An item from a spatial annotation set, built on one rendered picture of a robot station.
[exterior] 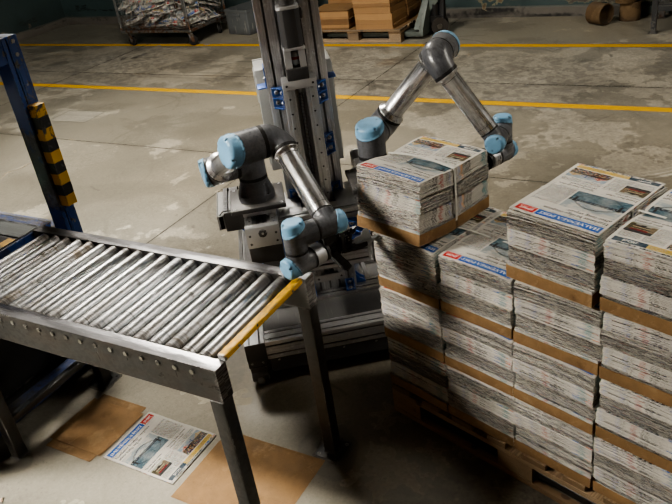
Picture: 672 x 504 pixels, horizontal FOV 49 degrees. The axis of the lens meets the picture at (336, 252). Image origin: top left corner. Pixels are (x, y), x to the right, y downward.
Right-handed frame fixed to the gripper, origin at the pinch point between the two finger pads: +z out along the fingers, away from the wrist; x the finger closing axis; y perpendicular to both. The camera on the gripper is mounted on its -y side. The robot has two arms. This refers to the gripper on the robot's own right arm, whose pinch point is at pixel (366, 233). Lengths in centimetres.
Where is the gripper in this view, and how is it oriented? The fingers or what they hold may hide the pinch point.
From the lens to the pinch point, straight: 253.7
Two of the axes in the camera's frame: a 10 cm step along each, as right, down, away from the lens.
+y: -1.3, -8.6, -4.9
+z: 7.5, -4.1, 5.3
